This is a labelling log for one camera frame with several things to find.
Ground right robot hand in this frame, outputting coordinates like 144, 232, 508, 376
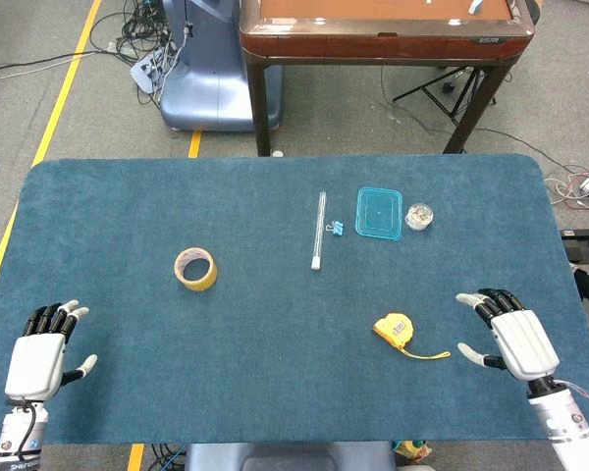
455, 288, 561, 383

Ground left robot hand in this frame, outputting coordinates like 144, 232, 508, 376
3, 299, 99, 402

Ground yellow tape measure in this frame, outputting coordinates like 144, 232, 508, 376
371, 312, 452, 361

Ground yellow packing tape roll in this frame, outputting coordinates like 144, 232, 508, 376
173, 246, 219, 292

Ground black foot pedal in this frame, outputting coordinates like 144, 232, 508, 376
560, 228, 589, 264

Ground yellow green plastic toy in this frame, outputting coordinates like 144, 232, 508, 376
391, 440, 433, 465

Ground clear jar of paper clips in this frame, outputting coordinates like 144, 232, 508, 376
403, 202, 435, 233

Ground teal plastic lid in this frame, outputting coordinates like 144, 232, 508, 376
354, 186, 404, 242

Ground clear tube with white cap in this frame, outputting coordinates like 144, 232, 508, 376
309, 191, 328, 271

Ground blue felt table cloth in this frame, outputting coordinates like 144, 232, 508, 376
0, 154, 589, 447

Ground grey blue robot torso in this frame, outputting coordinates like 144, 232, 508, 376
184, 443, 399, 471

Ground black tripod stand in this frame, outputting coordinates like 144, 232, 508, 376
392, 66, 500, 129

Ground white power strip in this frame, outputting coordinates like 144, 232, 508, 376
130, 46, 176, 94

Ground blue grey machine base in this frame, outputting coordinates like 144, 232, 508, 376
159, 0, 284, 132

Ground brown mahjong table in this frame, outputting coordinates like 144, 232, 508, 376
239, 0, 536, 157

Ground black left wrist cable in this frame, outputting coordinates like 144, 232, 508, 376
7, 397, 39, 457

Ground thin right wrist wires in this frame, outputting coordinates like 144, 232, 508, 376
554, 377, 589, 408

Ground long black floor cable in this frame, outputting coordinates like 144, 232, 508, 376
0, 48, 109, 79

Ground tangled black floor cables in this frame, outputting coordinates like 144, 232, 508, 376
87, 0, 178, 107

